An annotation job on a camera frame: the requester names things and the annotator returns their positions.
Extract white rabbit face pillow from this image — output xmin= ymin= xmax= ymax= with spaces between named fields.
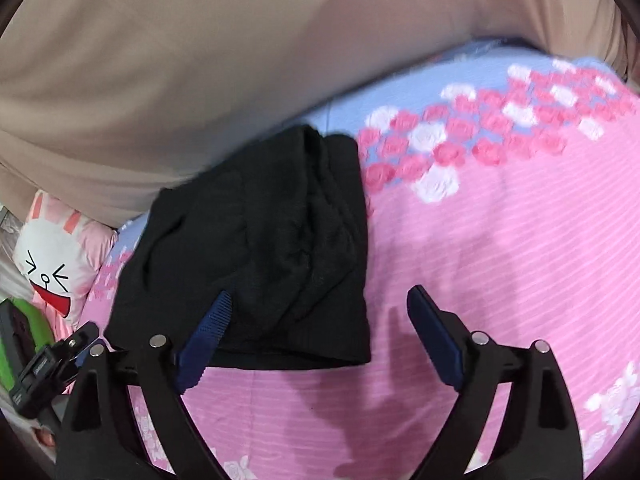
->
xmin=12 ymin=190 xmax=118 ymax=331

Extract green pillow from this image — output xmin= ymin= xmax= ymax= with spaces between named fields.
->
xmin=0 ymin=297 xmax=56 ymax=401

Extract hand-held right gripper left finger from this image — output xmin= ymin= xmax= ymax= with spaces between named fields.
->
xmin=55 ymin=290 xmax=233 ymax=480

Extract beige cloth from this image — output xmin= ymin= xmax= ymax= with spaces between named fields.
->
xmin=0 ymin=0 xmax=640 ymax=228

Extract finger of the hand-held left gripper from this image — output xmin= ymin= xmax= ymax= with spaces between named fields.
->
xmin=54 ymin=322 xmax=107 ymax=362

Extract black pants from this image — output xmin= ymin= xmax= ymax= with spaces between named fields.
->
xmin=102 ymin=125 xmax=373 ymax=372

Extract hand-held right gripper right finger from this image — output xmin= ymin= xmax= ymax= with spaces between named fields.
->
xmin=406 ymin=285 xmax=586 ymax=480

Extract pink floral bed sheet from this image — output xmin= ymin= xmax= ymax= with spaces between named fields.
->
xmin=82 ymin=42 xmax=640 ymax=480

